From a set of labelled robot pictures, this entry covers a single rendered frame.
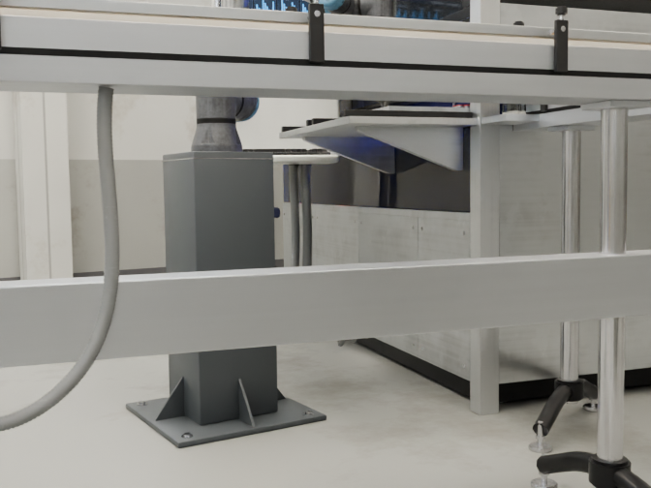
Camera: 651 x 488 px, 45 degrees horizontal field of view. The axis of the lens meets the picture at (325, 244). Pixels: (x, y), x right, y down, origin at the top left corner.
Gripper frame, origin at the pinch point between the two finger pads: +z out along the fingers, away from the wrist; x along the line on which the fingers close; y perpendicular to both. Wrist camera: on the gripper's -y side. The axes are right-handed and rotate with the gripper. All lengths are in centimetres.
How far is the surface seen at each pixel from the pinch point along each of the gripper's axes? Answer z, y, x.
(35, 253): 66, 105, -352
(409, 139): 9.6, -6.2, 2.5
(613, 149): 16, -8, 90
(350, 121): 5.2, 15.7, 11.1
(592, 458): 78, -6, 87
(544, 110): 3.1, -34.1, 29.8
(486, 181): 22.1, -26.3, 12.6
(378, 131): 7.1, 3.7, 2.5
